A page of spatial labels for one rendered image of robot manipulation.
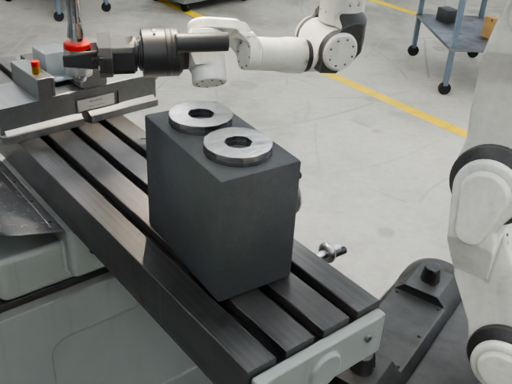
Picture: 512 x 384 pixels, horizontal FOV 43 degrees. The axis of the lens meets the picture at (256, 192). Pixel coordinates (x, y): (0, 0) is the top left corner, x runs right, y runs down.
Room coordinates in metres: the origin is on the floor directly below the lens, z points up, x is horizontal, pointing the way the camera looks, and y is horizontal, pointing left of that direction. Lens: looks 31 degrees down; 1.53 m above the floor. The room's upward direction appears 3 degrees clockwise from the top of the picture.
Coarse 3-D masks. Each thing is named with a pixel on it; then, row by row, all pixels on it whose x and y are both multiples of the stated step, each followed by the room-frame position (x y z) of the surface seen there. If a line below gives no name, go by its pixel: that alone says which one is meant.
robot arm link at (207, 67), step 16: (176, 32) 1.15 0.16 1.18; (192, 32) 1.16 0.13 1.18; (208, 32) 1.17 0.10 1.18; (224, 32) 1.15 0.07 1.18; (176, 48) 1.12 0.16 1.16; (192, 48) 1.12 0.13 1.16; (208, 48) 1.12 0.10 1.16; (224, 48) 1.13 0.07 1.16; (176, 64) 1.12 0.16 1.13; (192, 64) 1.14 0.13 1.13; (208, 64) 1.14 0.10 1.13; (224, 64) 1.16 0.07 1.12; (192, 80) 1.14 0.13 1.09; (208, 80) 1.13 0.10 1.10; (224, 80) 1.14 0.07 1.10
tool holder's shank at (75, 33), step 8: (72, 0) 1.11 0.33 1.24; (72, 8) 1.11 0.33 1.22; (80, 8) 1.12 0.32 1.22; (72, 16) 1.11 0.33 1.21; (80, 16) 1.12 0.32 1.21; (72, 24) 1.11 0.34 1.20; (80, 24) 1.12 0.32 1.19; (72, 32) 1.11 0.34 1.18; (80, 32) 1.11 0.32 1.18; (72, 40) 1.11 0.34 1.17; (80, 40) 1.11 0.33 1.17
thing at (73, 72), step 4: (64, 52) 1.11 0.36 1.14; (68, 52) 1.10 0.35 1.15; (72, 52) 1.10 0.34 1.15; (76, 52) 1.10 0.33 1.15; (80, 52) 1.10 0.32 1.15; (68, 68) 1.10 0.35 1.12; (72, 68) 1.10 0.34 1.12; (76, 68) 1.10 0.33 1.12; (68, 72) 1.10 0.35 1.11; (72, 72) 1.10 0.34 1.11; (76, 72) 1.10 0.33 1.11; (80, 72) 1.10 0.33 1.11; (84, 72) 1.10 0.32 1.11; (88, 72) 1.11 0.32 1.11; (92, 72) 1.12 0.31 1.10; (72, 76) 1.10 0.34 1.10; (76, 76) 1.10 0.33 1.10; (80, 76) 1.10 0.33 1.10; (84, 76) 1.10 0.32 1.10; (88, 76) 1.11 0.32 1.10
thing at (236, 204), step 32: (160, 128) 0.80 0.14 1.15; (192, 128) 0.79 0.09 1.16; (224, 128) 0.79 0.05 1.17; (160, 160) 0.80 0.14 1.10; (192, 160) 0.72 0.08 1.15; (224, 160) 0.71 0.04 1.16; (256, 160) 0.71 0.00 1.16; (288, 160) 0.73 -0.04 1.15; (160, 192) 0.81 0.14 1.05; (192, 192) 0.72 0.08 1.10; (224, 192) 0.67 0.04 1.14; (256, 192) 0.69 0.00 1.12; (288, 192) 0.72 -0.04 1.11; (160, 224) 0.81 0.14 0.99; (192, 224) 0.72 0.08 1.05; (224, 224) 0.67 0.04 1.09; (256, 224) 0.69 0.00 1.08; (288, 224) 0.72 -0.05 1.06; (192, 256) 0.72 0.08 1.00; (224, 256) 0.67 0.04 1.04; (256, 256) 0.70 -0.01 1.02; (288, 256) 0.73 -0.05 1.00; (224, 288) 0.67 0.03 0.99
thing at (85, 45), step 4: (68, 40) 1.13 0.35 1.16; (84, 40) 1.13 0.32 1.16; (88, 40) 1.13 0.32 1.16; (64, 44) 1.11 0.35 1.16; (68, 44) 1.10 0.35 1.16; (72, 44) 1.11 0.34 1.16; (76, 44) 1.11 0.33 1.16; (80, 44) 1.11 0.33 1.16; (84, 44) 1.11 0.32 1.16; (88, 44) 1.12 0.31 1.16; (64, 48) 1.11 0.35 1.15; (68, 48) 1.10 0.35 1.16; (72, 48) 1.10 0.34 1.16; (76, 48) 1.10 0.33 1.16; (80, 48) 1.10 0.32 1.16; (84, 48) 1.11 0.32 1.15; (88, 48) 1.12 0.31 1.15
